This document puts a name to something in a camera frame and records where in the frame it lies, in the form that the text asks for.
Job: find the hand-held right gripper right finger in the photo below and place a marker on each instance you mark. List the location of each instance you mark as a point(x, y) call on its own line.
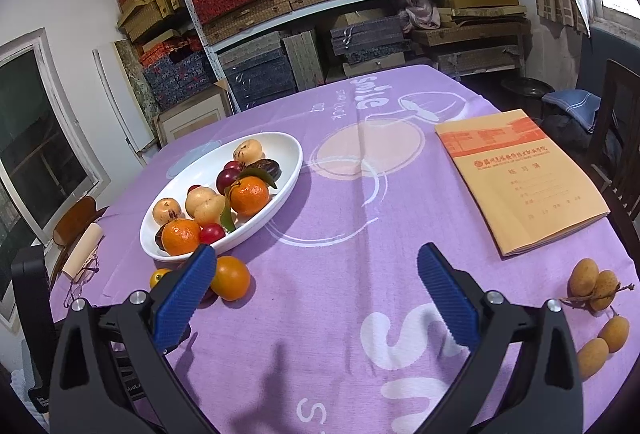
point(445, 299)

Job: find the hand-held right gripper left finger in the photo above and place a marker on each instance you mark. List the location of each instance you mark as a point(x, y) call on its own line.
point(185, 299)

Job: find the small yellow-orange fruit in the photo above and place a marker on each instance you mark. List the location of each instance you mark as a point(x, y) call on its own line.
point(160, 278)

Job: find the large yellow-orange fruit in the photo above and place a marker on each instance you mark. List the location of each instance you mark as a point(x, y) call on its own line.
point(230, 278)

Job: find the plain orange mandarin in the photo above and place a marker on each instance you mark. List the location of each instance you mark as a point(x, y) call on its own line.
point(181, 238)

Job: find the small dark brown water chestnut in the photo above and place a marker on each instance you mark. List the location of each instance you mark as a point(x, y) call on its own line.
point(159, 236)

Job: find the red cherry tomato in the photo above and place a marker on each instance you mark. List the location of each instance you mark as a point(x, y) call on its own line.
point(211, 233)
point(195, 189)

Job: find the pale peach fruit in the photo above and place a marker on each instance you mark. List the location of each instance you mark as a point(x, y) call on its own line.
point(211, 213)
point(248, 150)

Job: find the large pale yellow fruit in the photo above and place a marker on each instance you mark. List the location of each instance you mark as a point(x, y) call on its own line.
point(197, 200)

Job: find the dark purple plum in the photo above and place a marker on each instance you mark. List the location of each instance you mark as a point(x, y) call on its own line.
point(226, 180)

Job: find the large dark brown water chestnut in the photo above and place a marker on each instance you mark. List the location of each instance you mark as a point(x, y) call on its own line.
point(265, 170)

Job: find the white oval plate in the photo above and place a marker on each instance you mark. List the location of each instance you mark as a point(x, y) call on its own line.
point(280, 154)

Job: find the beige paper roll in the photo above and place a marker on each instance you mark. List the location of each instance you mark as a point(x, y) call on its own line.
point(82, 249)

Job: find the pale orange spotted fruit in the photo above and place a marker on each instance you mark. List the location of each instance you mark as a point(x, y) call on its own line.
point(166, 210)

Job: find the brown wooden armchair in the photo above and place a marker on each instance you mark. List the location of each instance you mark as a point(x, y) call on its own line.
point(75, 219)

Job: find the orange mandarin with green leaf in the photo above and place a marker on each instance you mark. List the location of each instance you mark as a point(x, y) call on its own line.
point(248, 196)

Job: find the purple printed tablecloth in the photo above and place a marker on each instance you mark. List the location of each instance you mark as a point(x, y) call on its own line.
point(350, 214)

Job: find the tan longan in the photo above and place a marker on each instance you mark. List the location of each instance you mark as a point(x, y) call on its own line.
point(584, 276)
point(604, 289)
point(592, 356)
point(615, 333)

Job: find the tan and orange notebook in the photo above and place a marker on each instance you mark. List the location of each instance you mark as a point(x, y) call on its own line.
point(520, 179)

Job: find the white leaning board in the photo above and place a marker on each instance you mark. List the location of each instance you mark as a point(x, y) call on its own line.
point(115, 99)

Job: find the stack of blue floral boxes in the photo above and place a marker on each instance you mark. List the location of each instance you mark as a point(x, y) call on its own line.
point(177, 81)

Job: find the green marbled panel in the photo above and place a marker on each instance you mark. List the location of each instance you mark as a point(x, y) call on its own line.
point(131, 79)

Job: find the round black basin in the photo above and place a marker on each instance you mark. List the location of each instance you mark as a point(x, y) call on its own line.
point(527, 88)

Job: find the blue grey cloth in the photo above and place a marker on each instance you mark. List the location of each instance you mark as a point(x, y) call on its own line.
point(572, 105)

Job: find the stack of dark blue boxes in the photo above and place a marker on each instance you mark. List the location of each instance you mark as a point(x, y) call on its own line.
point(260, 69)

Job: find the dark wooden slat chair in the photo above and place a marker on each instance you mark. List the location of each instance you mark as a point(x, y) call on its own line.
point(620, 129)

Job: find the orange red patterned boxes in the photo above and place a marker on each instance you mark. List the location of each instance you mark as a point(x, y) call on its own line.
point(170, 50)

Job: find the grey woven upright box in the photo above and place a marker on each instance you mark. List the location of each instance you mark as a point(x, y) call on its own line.
point(302, 59)

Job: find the pink crumpled cloth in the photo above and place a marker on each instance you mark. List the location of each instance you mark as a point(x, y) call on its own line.
point(417, 10)

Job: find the pile of yellow woven boxes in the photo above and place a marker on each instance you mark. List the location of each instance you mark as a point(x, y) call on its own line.
point(147, 9)

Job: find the purple frame eyeglasses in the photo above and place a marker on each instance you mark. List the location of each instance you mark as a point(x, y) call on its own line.
point(80, 285)

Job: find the dark window with white frame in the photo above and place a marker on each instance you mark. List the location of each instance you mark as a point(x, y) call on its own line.
point(30, 139)

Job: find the beige picture frame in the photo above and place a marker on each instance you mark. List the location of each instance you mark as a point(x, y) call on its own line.
point(192, 114)

